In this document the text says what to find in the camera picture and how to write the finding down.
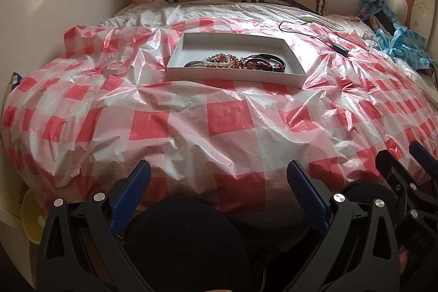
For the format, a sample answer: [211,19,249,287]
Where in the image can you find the yellow bowl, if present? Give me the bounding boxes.
[21,189,47,245]

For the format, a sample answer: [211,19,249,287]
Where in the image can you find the blue plastic bag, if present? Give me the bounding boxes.
[374,26,432,70]

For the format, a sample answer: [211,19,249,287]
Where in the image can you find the black braided bracelet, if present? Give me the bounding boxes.
[255,53,287,73]

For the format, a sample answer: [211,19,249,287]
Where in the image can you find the white striped quilt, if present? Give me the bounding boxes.
[99,1,377,39]

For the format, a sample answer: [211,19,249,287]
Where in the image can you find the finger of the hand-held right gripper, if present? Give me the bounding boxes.
[374,150,417,207]
[409,141,438,178]

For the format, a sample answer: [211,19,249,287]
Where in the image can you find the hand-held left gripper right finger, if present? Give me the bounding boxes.
[287,160,401,292]

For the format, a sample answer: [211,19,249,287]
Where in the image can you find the white bead bracelet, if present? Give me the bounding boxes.
[202,53,234,69]

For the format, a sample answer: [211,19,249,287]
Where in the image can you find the dark cloth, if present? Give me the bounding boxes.
[376,9,398,37]

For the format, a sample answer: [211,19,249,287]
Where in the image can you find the amber bead bracelet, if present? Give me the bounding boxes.
[219,53,247,70]

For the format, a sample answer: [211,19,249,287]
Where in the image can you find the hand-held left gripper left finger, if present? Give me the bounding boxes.
[36,160,152,292]

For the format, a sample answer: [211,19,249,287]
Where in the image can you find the red cord bracelet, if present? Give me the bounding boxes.
[244,57,275,72]

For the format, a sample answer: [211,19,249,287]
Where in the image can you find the black cable with adapter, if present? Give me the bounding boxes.
[278,20,350,57]

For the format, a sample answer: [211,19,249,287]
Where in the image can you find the red checkered plastic sheet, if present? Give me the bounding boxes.
[2,16,438,238]

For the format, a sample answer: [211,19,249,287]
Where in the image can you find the white cardboard box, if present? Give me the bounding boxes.
[166,32,307,89]

